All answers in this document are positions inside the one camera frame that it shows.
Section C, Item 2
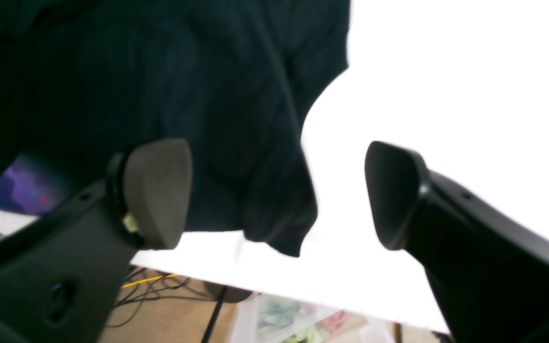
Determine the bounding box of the yellow cable on floor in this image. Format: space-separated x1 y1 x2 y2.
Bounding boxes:
122 273 180 288

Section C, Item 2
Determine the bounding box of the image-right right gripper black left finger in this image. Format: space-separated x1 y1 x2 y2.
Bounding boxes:
0 138 193 343

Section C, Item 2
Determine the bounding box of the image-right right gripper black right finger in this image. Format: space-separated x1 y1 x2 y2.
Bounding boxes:
365 141 549 343

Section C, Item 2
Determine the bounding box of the black cable on floor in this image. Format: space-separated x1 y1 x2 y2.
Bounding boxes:
105 267 218 329

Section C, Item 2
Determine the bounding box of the clear plastic storage bin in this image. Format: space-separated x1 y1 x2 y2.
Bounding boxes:
227 293 394 343

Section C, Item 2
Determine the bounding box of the black t-shirt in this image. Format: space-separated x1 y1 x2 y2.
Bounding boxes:
0 0 351 258

